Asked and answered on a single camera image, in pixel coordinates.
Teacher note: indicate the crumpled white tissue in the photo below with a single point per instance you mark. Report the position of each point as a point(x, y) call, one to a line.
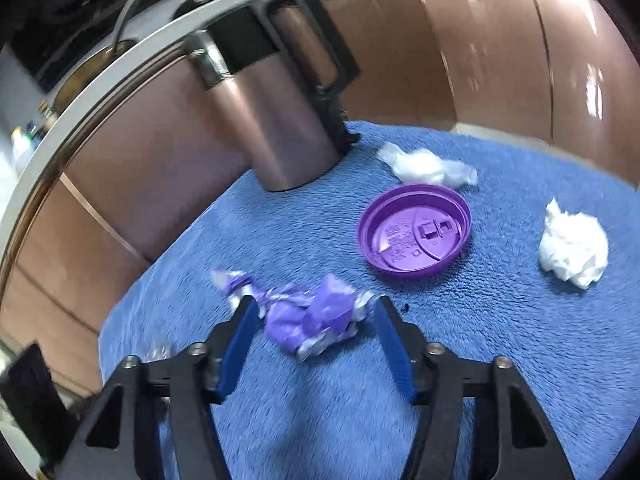
point(575, 250)

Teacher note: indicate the purple wrapper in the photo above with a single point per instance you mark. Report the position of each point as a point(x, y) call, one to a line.
point(305, 317)

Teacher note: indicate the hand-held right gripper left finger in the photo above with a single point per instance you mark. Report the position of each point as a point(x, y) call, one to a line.
point(239, 342)

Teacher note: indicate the copper electric kettle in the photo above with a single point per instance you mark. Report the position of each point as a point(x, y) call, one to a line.
point(280, 125)

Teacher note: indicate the blue fluffy mat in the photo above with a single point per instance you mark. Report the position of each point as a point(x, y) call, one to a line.
point(500, 360)

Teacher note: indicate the white plastic bottle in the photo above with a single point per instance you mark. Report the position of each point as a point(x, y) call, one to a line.
point(22, 147)

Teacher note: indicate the steel wok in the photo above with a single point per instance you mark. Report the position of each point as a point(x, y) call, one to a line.
point(100, 62)

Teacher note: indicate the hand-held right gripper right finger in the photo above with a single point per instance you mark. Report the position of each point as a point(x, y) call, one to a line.
point(392, 350)

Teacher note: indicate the crumpled white plastic wrap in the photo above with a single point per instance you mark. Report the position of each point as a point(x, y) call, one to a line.
point(425, 165)

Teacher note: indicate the purple plastic cup lid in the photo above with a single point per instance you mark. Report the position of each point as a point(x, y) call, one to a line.
point(415, 232)

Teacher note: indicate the glass sauce bottle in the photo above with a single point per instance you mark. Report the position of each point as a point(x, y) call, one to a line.
point(47, 117)

